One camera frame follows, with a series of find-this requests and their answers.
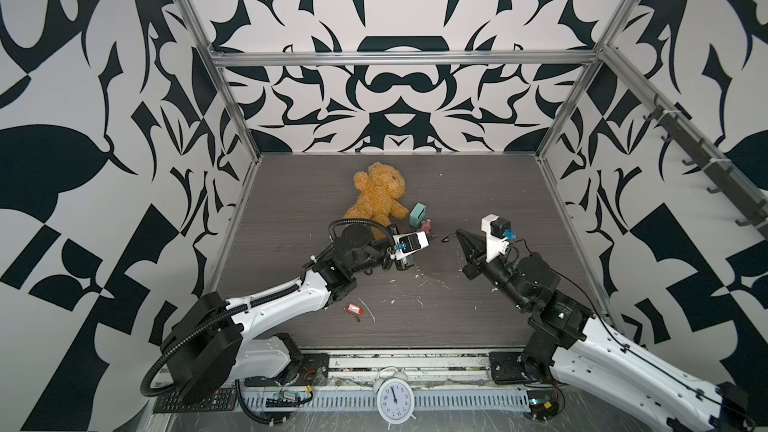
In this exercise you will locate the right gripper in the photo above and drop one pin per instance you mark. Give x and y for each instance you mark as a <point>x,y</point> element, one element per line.
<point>472,241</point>

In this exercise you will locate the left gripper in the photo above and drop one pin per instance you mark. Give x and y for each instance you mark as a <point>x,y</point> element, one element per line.
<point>390,253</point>

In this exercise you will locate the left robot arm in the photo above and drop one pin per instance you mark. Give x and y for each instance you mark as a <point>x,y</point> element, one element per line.
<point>220,340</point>

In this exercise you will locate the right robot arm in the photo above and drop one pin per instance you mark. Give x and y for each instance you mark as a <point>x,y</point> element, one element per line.
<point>573,345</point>

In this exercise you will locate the pink toy figure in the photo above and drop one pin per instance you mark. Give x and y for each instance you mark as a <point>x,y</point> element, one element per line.
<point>426,227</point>

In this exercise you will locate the teal toy block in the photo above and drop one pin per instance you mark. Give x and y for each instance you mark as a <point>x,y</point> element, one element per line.
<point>418,215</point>

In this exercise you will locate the red key tag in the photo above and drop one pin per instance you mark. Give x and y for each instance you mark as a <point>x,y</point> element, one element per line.
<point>355,310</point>

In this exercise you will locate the brown teddy bear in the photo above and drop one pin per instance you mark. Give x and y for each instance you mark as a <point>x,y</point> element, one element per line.
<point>380,187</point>

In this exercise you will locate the white alarm clock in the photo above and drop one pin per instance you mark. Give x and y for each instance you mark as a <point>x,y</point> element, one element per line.
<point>394,396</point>

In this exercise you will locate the small circuit board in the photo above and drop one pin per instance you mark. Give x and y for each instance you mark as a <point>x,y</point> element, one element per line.
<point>290,399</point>

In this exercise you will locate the green electronics module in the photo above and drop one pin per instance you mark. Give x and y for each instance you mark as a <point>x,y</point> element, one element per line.
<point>544,404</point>

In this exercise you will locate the black remote control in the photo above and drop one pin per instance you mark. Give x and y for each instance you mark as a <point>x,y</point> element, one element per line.
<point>222,400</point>

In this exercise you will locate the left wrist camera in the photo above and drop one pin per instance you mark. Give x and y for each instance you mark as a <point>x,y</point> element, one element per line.
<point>408,244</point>

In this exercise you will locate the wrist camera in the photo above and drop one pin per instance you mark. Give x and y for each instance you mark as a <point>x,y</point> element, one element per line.
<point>499,236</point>
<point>408,244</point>

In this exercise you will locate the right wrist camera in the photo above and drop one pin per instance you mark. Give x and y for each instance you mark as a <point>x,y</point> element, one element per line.
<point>499,236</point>

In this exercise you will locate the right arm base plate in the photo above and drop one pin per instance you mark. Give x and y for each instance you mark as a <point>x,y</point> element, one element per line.
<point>508,368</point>

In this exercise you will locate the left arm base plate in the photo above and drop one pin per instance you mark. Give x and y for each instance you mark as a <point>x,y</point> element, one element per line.
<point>312,370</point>

